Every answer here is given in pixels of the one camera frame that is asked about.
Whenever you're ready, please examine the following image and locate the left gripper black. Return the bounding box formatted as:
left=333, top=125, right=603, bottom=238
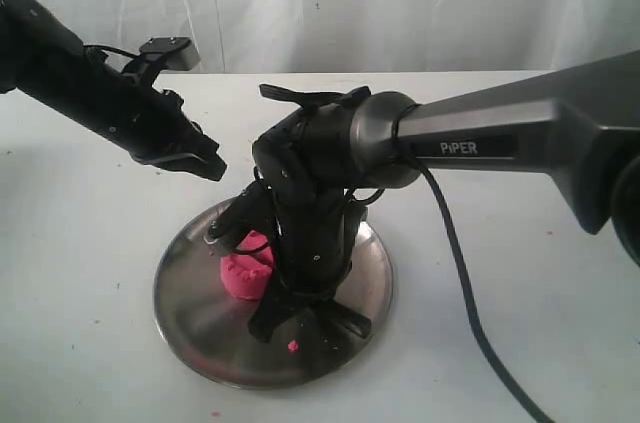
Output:
left=29, top=0, right=226, bottom=181

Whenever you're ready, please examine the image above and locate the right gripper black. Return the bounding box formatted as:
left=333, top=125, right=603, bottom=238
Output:
left=248, top=128, right=372, bottom=343

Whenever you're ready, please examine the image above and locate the pink dough lump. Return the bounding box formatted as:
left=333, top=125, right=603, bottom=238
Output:
left=220, top=231, right=274, bottom=301

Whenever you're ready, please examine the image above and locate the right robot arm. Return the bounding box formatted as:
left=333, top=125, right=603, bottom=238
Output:
left=249, top=52, right=639, bottom=341

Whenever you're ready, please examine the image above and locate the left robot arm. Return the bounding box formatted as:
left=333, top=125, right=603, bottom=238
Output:
left=1, top=0, right=226, bottom=181

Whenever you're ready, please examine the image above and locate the round stainless steel plate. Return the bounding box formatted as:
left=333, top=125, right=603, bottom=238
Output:
left=153, top=200, right=395, bottom=389

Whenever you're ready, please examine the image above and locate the white backdrop curtain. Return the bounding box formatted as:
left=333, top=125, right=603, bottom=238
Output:
left=38, top=0, right=639, bottom=73

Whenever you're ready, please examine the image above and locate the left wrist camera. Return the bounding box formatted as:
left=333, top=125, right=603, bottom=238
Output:
left=139, top=37, right=201, bottom=72

